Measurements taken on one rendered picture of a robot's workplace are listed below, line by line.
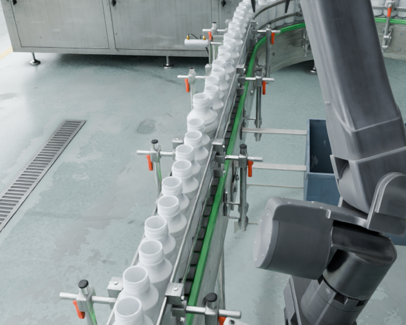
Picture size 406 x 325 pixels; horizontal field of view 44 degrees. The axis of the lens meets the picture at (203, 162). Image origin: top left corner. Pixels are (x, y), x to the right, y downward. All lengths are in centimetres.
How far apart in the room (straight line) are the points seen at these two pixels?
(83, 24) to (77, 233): 232
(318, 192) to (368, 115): 92
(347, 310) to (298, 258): 9
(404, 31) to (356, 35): 197
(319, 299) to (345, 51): 24
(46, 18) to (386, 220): 438
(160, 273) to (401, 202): 44
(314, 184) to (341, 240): 89
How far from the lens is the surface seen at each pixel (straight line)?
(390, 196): 47
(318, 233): 48
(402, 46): 247
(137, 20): 442
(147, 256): 79
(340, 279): 51
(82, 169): 323
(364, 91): 48
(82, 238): 269
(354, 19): 48
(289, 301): 58
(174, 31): 436
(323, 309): 54
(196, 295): 96
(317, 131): 163
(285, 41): 230
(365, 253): 49
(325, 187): 138
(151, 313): 78
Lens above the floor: 169
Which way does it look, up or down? 32 degrees down
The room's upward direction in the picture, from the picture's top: 3 degrees counter-clockwise
